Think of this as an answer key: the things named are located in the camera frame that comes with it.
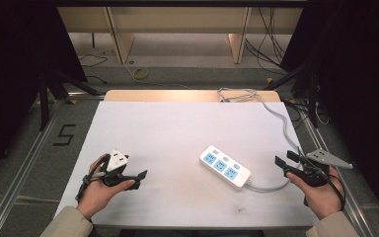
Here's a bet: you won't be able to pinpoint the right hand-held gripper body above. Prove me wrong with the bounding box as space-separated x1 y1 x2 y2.
283 148 355 189

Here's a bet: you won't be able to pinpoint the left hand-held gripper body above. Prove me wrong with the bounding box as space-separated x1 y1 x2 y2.
102 148 140 188

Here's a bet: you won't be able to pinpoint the person's right hand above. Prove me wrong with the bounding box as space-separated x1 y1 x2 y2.
285 166 345 220

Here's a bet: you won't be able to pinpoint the person's left hand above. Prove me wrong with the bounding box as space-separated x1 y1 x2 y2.
76 153 136 220

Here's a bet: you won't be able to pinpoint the white power strip blue sockets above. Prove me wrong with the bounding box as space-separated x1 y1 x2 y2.
198 144 253 192

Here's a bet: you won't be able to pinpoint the black metal stand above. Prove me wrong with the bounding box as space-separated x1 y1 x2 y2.
262 63 321 129
37 69 101 132

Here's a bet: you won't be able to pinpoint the yellow tape roll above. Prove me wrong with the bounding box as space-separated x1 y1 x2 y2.
131 66 150 81

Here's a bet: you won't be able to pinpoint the black curtain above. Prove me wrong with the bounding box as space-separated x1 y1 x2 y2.
279 0 379 230
0 0 89 181

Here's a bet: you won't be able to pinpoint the light wooden bench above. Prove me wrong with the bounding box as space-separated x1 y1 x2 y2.
56 6 304 65

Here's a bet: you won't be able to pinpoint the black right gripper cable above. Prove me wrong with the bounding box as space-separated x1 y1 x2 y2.
295 147 347 212

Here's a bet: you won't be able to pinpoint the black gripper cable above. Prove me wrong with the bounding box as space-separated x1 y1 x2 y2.
295 147 347 212
74 153 112 203

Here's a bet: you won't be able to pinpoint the grey power strip cable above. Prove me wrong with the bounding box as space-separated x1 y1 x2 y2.
216 86 305 194

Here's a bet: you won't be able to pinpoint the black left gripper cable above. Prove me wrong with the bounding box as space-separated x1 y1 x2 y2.
74 153 112 203

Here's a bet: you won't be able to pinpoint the tangle of floor cables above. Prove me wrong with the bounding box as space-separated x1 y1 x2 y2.
283 97 332 130

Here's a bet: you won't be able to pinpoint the aluminium floor rail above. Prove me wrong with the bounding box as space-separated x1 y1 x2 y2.
0 98 67 237
295 107 374 237

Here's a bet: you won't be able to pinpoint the thin black floor cable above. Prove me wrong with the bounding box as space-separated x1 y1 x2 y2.
78 51 110 85

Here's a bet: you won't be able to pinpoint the bundle of black hanging cables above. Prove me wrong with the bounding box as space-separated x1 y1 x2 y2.
244 6 289 72

